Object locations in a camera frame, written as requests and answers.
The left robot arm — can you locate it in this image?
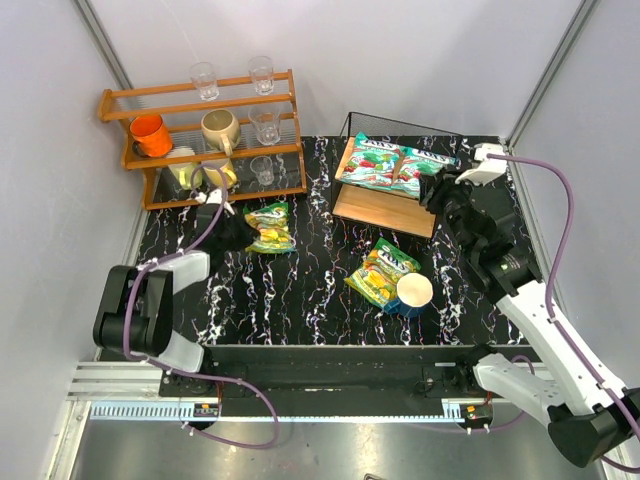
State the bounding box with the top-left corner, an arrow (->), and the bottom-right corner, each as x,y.
93,203 -> 259,374

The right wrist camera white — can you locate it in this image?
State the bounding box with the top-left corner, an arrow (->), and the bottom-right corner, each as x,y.
455,143 -> 507,186

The yellow mug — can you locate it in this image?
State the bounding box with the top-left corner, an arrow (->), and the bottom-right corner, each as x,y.
202,158 -> 238,190

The orange mug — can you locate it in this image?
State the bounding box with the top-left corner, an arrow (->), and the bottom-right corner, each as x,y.
129,115 -> 173,158

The black wire wooden shelf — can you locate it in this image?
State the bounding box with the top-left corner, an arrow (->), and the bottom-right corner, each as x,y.
331,112 -> 462,238

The beige mug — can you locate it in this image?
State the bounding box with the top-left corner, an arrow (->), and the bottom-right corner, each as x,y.
201,109 -> 241,157

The clear glass middle shelf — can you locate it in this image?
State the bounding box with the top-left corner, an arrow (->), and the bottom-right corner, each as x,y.
248,103 -> 281,146

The mint blossom candy bag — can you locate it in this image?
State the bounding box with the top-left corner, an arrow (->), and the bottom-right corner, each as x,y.
336,132 -> 404,191
391,147 -> 458,199

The wooden cup rack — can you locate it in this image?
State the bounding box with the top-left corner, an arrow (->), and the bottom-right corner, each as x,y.
98,71 -> 307,210

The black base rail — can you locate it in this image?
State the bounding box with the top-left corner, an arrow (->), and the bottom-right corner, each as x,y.
158,343 -> 515,399

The blue mug white inside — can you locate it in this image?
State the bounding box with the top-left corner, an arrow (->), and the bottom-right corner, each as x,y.
383,273 -> 433,319

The clear glass shelf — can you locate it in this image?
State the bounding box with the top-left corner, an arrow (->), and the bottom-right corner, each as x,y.
248,103 -> 281,146
250,156 -> 274,186

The clear glass bottom shelf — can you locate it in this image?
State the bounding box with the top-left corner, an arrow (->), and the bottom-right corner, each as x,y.
250,156 -> 274,186

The clear glass top left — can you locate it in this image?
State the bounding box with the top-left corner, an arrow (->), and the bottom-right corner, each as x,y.
189,62 -> 219,101

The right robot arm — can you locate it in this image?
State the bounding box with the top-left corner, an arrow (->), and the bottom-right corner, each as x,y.
419,171 -> 639,468

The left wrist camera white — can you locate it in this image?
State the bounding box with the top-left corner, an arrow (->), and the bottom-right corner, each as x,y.
194,188 -> 235,215

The clear glass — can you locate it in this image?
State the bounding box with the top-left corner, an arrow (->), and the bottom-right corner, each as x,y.
189,62 -> 219,101
248,56 -> 274,96

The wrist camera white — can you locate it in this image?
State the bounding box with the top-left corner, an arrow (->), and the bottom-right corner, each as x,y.
455,143 -> 507,186
194,188 -> 235,215

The clear glass top right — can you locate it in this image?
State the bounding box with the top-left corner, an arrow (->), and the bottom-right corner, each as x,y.
248,56 -> 274,96

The green spring tea candy bag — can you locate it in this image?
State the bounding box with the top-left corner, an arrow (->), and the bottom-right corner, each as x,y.
243,202 -> 295,254

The pale green mug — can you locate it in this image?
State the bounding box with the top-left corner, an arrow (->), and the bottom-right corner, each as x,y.
166,146 -> 203,191

